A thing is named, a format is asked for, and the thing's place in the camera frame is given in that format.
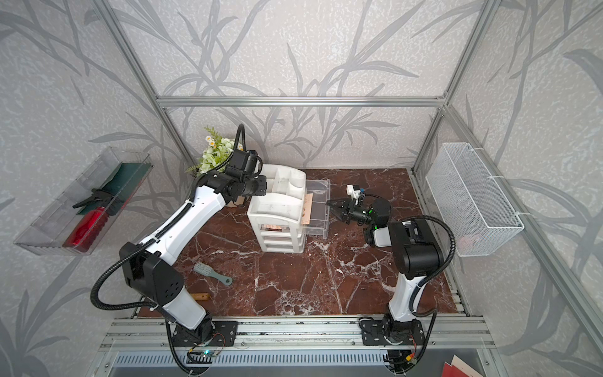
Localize clear top drawer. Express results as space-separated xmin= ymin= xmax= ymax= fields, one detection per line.
xmin=304 ymin=179 xmax=331 ymax=239

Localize beige postcard red characters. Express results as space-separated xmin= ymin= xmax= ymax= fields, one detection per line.
xmin=301 ymin=193 xmax=313 ymax=226

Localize white plastic drawer organizer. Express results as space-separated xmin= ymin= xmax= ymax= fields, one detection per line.
xmin=247 ymin=164 xmax=306 ymax=254

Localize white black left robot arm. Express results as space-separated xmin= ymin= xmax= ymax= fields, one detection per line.
xmin=119 ymin=171 xmax=267 ymax=331

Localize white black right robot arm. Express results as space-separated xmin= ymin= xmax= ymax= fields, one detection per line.
xmin=327 ymin=195 xmax=455 ymax=324

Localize green white artificial flowers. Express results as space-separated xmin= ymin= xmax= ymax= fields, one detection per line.
xmin=186 ymin=127 xmax=246 ymax=176

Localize green hair brush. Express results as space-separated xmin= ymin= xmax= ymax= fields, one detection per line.
xmin=193 ymin=262 xmax=233 ymax=286

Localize small wooden block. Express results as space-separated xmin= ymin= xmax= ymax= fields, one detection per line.
xmin=192 ymin=293 xmax=211 ymax=302

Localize green card in tray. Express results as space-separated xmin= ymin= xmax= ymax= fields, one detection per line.
xmin=98 ymin=163 xmax=152 ymax=203

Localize black clamp in tray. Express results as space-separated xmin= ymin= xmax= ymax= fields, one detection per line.
xmin=72 ymin=188 xmax=125 ymax=216

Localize red brush in tray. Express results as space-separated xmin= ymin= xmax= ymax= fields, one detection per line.
xmin=63 ymin=207 xmax=109 ymax=253

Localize red paper at bottom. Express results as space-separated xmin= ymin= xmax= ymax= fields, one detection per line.
xmin=441 ymin=355 xmax=483 ymax=377

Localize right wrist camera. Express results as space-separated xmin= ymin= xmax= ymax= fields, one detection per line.
xmin=346 ymin=185 xmax=365 ymax=206

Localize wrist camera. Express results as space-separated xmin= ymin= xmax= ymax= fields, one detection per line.
xmin=346 ymin=185 xmax=365 ymax=206
xmin=224 ymin=149 xmax=262 ymax=180

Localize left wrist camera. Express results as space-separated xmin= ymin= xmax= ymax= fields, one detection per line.
xmin=224 ymin=149 xmax=262 ymax=180

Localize aluminium frame rail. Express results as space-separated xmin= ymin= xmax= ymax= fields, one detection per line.
xmin=157 ymin=96 xmax=444 ymax=108

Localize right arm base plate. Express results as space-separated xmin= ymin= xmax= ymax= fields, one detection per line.
xmin=358 ymin=317 xmax=425 ymax=347

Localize white wire mesh basket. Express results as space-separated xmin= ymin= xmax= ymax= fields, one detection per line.
xmin=426 ymin=142 xmax=524 ymax=257

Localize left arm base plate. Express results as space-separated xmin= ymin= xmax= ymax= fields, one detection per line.
xmin=171 ymin=320 xmax=239 ymax=347

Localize clear wall-mounted tray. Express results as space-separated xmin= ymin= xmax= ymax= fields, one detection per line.
xmin=14 ymin=147 xmax=153 ymax=255

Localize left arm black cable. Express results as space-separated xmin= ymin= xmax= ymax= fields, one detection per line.
xmin=90 ymin=123 xmax=247 ymax=312

